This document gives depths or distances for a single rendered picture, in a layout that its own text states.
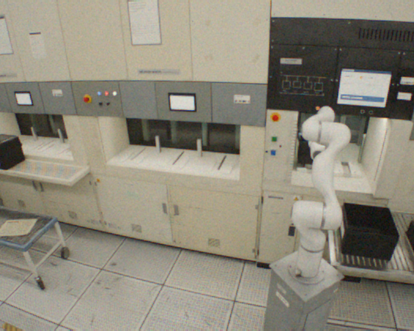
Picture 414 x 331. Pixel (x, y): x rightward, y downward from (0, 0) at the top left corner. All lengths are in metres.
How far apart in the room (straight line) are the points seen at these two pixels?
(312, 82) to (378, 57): 0.39
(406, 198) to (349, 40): 1.12
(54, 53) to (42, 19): 0.26
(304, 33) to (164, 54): 0.89
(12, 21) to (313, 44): 2.27
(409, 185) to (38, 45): 2.90
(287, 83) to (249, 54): 0.29
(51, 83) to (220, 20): 1.46
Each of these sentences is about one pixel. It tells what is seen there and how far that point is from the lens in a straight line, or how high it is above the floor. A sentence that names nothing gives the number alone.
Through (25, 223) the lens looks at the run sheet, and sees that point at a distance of 2.90.
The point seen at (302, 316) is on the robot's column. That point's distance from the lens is 1.67.
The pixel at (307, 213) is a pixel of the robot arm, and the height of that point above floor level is 1.16.
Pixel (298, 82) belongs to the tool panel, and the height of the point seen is 1.58.
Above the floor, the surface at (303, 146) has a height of 1.08.
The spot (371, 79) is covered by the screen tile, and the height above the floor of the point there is 1.63.
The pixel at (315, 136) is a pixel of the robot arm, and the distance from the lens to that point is 1.43.
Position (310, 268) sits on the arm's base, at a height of 0.84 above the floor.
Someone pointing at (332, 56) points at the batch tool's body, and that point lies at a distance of 1.88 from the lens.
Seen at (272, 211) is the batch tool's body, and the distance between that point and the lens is 2.29.
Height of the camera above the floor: 1.95
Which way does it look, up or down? 27 degrees down
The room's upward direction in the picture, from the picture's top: 2 degrees counter-clockwise
